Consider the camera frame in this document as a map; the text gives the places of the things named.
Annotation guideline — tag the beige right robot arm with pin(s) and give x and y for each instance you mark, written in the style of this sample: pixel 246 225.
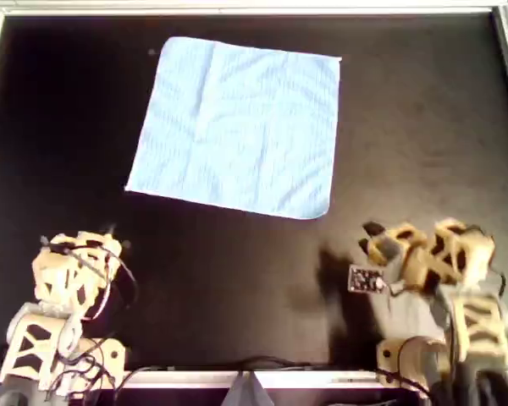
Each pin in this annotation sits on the beige right robot arm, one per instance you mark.
pixel 470 254

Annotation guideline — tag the grey camera stand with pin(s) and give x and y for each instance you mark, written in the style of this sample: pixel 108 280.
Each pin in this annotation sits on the grey camera stand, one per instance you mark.
pixel 247 393

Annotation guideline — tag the aluminium table frame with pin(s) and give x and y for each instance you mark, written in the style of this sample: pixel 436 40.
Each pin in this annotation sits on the aluminium table frame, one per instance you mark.
pixel 237 9

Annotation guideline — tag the right wrist camera circuit board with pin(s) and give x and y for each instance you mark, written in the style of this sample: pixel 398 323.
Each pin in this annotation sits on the right wrist camera circuit board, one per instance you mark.
pixel 364 279

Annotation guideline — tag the light blue square cloth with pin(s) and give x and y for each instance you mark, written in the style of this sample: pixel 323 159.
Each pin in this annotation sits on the light blue square cloth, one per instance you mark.
pixel 237 127

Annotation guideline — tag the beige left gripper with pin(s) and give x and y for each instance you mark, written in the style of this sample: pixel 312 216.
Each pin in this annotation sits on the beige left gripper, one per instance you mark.
pixel 67 275

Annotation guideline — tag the beige left robot arm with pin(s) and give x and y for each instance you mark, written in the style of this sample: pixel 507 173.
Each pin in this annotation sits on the beige left robot arm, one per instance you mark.
pixel 29 342

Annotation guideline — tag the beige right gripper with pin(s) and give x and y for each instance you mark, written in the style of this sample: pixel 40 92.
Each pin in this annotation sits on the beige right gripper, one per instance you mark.
pixel 415 262

